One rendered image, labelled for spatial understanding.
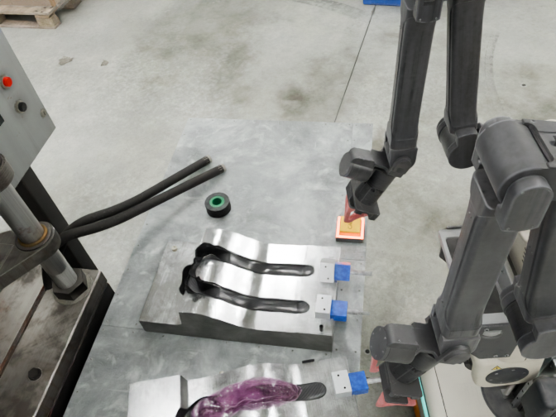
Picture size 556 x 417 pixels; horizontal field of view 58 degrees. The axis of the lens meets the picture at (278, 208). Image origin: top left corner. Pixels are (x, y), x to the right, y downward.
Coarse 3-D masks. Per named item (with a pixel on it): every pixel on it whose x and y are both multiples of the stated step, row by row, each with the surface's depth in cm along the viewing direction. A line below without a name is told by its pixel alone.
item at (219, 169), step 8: (216, 168) 167; (224, 168) 168; (200, 176) 162; (208, 176) 164; (184, 184) 159; (192, 184) 160; (168, 192) 155; (176, 192) 156; (184, 192) 160; (152, 200) 151; (160, 200) 153; (128, 208) 148; (136, 208) 148; (144, 208) 149; (136, 216) 149
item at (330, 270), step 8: (320, 264) 126; (328, 264) 126; (336, 264) 127; (344, 264) 127; (320, 272) 126; (328, 272) 126; (336, 272) 127; (344, 272) 126; (352, 272) 127; (360, 272) 127; (368, 272) 126; (320, 280) 126; (328, 280) 126; (344, 280) 127
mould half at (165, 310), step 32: (192, 256) 140; (256, 256) 135; (288, 256) 134; (320, 256) 133; (160, 288) 135; (256, 288) 129; (288, 288) 128; (320, 288) 127; (160, 320) 128; (192, 320) 124; (224, 320) 121; (256, 320) 123; (288, 320) 122; (320, 320) 121
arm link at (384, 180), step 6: (378, 168) 111; (372, 174) 113; (378, 174) 112; (384, 174) 111; (372, 180) 113; (378, 180) 113; (384, 180) 112; (390, 180) 112; (372, 186) 114; (378, 186) 114; (384, 186) 114
